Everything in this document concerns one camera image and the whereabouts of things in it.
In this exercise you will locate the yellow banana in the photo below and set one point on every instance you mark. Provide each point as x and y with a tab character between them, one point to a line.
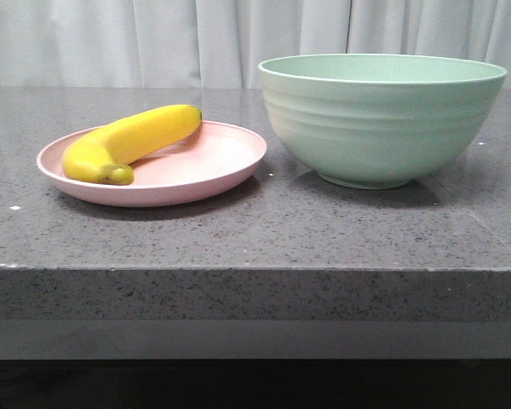
105	155

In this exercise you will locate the white curtain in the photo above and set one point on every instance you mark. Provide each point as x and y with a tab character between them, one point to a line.
219	44

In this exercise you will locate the pink plate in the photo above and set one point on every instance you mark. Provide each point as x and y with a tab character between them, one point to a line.
216	158

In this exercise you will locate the green ribbed bowl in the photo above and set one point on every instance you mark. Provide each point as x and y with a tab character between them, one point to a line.
377	121

